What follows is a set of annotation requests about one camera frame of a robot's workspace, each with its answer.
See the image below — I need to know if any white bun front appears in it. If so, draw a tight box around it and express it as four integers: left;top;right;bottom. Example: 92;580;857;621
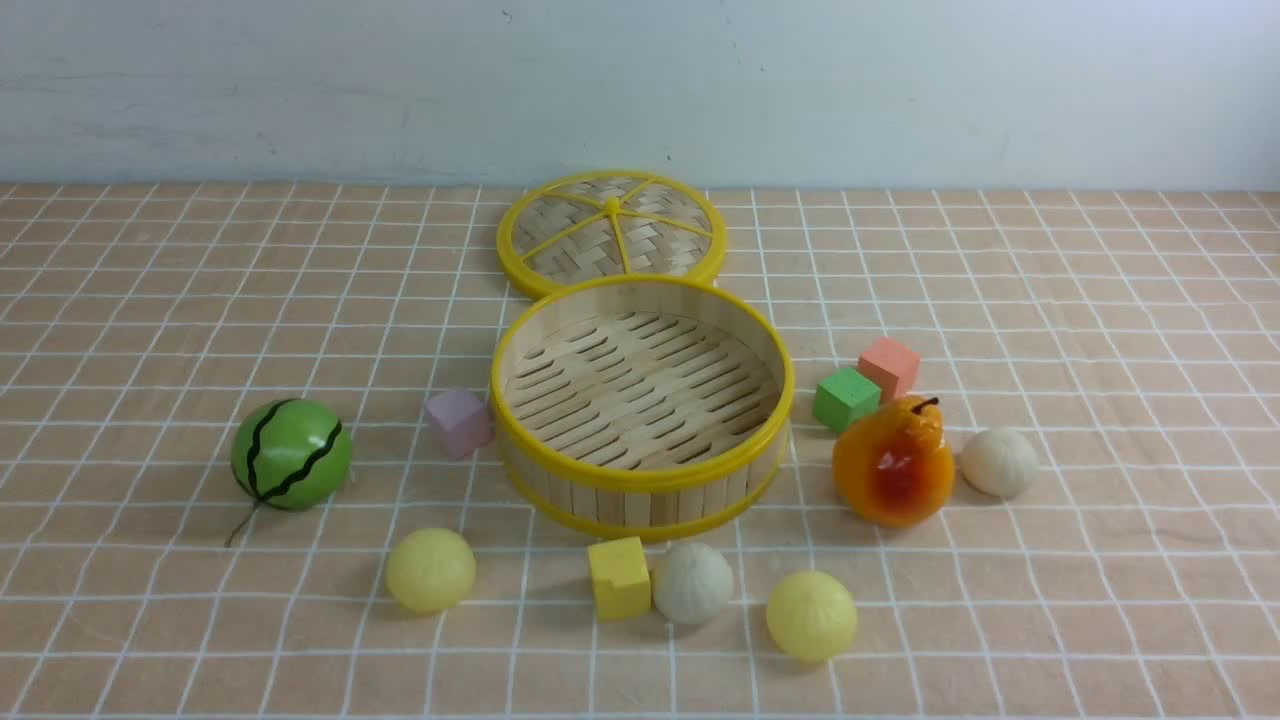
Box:
652;541;735;625

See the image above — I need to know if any white bun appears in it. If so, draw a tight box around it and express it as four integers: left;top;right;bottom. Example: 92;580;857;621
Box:
652;541;735;625
957;427;1041;498

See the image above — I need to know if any yellow bun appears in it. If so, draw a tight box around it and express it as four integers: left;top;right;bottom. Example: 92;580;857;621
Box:
384;527;477;615
765;570;858;662

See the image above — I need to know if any bamboo steamer tray yellow rim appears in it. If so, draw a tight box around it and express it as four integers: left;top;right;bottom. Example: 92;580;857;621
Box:
490;275;796;543

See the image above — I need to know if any bamboo steamer lid yellow rim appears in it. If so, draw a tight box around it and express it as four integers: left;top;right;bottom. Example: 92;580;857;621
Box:
495;170;728;299

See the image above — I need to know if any purple cube block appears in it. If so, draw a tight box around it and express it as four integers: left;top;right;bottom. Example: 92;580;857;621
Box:
425;388;494;459

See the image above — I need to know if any green cube block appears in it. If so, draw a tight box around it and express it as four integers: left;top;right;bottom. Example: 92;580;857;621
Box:
812;368;882;434

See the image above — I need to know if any yellow cube block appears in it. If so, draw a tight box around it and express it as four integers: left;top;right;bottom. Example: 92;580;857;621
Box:
588;536;652;621

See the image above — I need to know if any salmon pink cube block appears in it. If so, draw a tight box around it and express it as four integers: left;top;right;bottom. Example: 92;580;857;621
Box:
856;336;922;405

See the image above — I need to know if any orange toy pear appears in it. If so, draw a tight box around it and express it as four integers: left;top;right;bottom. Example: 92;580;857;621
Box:
831;395;956;529

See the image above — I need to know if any green toy watermelon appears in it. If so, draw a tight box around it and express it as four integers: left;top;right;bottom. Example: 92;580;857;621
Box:
224;397;353;548

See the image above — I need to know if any checkered orange tablecloth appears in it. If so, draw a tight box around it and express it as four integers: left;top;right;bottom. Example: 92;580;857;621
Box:
1;183;1279;719

